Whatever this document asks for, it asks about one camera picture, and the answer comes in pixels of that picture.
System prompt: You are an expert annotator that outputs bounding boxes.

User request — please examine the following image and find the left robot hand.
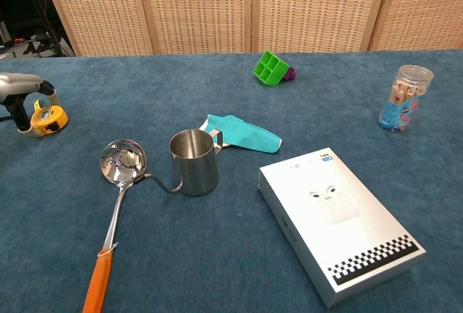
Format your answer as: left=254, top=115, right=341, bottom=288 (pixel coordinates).
left=0, top=72, right=63, bottom=137

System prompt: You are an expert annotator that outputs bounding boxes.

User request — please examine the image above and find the yellow tape measure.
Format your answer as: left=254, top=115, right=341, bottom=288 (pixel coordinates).
left=0, top=99, right=69, bottom=137

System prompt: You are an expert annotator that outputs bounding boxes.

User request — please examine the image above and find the green and purple block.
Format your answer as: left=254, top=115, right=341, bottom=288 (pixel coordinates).
left=252, top=50, right=290, bottom=87

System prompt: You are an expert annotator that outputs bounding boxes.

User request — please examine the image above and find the black tripod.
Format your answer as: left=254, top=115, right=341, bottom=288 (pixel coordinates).
left=17, top=0, right=69, bottom=57

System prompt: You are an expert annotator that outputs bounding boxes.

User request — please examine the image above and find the blue table mat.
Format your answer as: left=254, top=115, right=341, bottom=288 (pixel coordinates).
left=0, top=49, right=463, bottom=313

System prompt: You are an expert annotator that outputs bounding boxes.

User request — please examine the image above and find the wicker folding screen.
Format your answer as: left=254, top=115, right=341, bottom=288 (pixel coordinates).
left=38, top=0, right=463, bottom=57

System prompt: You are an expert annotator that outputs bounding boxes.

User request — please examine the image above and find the small steel measuring cup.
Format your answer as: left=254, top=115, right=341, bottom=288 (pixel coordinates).
left=134, top=129, right=222, bottom=197

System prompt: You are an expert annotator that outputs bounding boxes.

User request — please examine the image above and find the teal and white cloth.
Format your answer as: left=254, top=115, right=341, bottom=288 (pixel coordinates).
left=197, top=113, right=283, bottom=155

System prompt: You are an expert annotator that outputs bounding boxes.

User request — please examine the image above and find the white box with checker strip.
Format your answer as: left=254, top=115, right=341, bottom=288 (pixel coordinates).
left=258, top=147, right=427, bottom=309

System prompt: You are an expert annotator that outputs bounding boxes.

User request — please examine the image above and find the clear plastic snack jar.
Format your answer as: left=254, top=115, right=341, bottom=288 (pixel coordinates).
left=377, top=64, right=435, bottom=134

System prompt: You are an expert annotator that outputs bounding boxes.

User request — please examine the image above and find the steel ladle with orange handle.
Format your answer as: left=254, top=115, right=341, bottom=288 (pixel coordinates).
left=82, top=139, right=148, bottom=313

